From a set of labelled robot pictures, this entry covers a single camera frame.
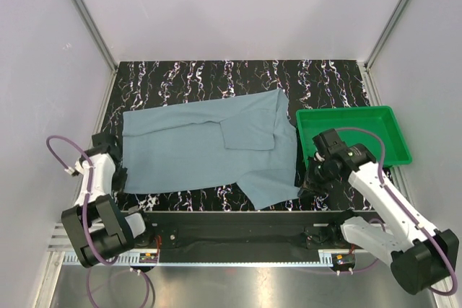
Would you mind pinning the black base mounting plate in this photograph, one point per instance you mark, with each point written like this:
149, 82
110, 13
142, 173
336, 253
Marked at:
240, 217

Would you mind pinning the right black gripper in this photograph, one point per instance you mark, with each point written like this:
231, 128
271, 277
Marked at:
311, 186

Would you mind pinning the right aluminium frame post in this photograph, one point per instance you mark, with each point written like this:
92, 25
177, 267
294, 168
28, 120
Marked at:
387, 31

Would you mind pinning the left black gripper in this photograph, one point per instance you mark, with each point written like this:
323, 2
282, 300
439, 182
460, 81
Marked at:
118, 185

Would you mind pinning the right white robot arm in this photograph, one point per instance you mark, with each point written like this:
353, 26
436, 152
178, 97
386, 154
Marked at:
419, 255

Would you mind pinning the left aluminium frame post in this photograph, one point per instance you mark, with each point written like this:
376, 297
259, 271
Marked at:
95, 34

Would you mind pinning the aluminium frame post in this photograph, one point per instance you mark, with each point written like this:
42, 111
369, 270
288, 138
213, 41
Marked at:
387, 31
95, 34

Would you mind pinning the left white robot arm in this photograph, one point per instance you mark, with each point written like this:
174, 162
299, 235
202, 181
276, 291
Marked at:
97, 229

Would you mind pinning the green plastic tray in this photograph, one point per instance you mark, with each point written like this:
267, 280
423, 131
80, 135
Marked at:
379, 120

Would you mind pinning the aluminium cross rail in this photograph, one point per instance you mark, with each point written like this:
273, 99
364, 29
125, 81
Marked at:
315, 236

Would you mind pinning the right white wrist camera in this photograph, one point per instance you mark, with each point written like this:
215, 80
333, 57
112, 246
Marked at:
318, 157

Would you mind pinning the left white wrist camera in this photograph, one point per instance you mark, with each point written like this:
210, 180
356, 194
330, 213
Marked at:
71, 171

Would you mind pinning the blue-grey t shirt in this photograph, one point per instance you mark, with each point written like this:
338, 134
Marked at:
245, 140

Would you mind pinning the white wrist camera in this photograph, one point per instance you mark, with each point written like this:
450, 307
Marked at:
71, 171
318, 157

